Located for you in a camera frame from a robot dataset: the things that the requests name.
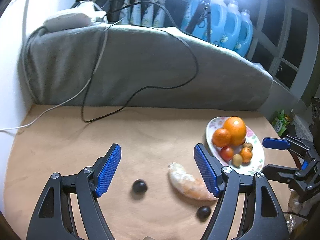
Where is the tan longan fruit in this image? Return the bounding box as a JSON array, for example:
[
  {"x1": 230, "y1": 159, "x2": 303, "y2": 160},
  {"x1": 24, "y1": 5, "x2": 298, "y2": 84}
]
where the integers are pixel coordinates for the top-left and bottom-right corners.
[{"x1": 242, "y1": 142, "x2": 253, "y2": 151}]

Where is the small mandarin on plate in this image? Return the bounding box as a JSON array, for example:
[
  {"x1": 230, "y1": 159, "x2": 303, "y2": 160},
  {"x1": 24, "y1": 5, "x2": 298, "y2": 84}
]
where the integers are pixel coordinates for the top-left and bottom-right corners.
[{"x1": 240, "y1": 147, "x2": 253, "y2": 163}]

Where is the black cable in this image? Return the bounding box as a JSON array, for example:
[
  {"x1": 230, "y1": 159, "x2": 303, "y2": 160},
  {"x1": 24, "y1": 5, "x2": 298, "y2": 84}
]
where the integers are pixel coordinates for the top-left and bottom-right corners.
[{"x1": 81, "y1": 0, "x2": 200, "y2": 124}]

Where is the plastic-wrapped orange bread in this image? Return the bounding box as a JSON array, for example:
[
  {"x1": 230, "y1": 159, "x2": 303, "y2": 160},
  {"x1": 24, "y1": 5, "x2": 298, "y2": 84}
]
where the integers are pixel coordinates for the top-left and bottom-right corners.
[{"x1": 168, "y1": 163, "x2": 217, "y2": 202}]

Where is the grey sofa cushion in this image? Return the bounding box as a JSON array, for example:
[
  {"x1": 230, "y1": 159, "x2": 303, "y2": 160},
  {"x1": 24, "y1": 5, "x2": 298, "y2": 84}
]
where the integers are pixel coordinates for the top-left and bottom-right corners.
[{"x1": 21, "y1": 24, "x2": 273, "y2": 111}]

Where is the green snack package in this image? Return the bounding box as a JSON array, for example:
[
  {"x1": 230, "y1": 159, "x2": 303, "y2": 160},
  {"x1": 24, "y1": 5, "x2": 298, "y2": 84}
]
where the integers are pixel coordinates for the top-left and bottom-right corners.
[{"x1": 271, "y1": 109, "x2": 291, "y2": 137}]

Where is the clear plastic wrapped item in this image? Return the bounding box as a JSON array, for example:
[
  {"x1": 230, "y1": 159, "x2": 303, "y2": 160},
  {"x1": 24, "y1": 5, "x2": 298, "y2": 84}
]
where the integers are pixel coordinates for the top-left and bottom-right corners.
[{"x1": 143, "y1": 236, "x2": 154, "y2": 240}]

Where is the large orange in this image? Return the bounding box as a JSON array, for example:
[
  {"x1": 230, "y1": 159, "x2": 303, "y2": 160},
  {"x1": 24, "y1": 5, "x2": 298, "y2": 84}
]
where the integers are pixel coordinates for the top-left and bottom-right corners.
[{"x1": 223, "y1": 116, "x2": 247, "y2": 146}]

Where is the blue detergent bottle right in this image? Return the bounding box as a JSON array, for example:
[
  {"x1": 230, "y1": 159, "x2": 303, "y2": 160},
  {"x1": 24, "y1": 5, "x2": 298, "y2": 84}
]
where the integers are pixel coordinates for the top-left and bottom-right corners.
[{"x1": 234, "y1": 9, "x2": 253, "y2": 57}]

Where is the white power adapter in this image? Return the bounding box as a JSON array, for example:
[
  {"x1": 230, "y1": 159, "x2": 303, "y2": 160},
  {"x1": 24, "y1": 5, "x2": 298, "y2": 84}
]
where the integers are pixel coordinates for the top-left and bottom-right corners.
[{"x1": 43, "y1": 1, "x2": 106, "y2": 33}]

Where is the floral white ceramic plate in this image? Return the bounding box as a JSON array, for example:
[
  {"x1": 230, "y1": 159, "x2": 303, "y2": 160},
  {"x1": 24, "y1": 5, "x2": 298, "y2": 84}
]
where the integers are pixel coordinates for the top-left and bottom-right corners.
[{"x1": 206, "y1": 116, "x2": 265, "y2": 175}]

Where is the blue detergent bottle middle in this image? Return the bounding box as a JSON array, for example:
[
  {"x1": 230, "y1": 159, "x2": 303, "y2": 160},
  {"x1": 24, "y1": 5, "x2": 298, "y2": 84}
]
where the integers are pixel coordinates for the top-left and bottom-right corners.
[{"x1": 210, "y1": 0, "x2": 241, "y2": 50}]

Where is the mandarin orange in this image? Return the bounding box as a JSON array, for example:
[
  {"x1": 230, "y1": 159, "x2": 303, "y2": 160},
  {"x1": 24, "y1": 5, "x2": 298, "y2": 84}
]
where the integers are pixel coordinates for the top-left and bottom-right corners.
[{"x1": 212, "y1": 128, "x2": 232, "y2": 148}]

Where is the red tomato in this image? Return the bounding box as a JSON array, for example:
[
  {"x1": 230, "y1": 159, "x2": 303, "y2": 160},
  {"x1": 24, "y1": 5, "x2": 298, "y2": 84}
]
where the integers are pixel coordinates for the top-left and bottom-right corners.
[{"x1": 220, "y1": 146, "x2": 234, "y2": 162}]

